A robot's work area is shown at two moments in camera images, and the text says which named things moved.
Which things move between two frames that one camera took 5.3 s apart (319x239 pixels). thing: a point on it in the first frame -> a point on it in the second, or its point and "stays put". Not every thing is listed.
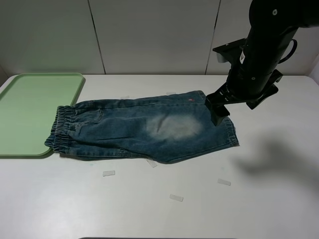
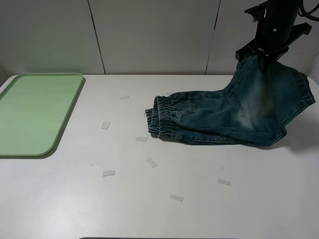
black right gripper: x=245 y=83 -> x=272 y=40
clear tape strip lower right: x=221 y=181 stays put
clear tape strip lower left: x=108 y=173 stays put
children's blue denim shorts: x=164 y=128 -> x=251 y=110
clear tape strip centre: x=152 y=163 stays put
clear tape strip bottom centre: x=180 y=198 stays put
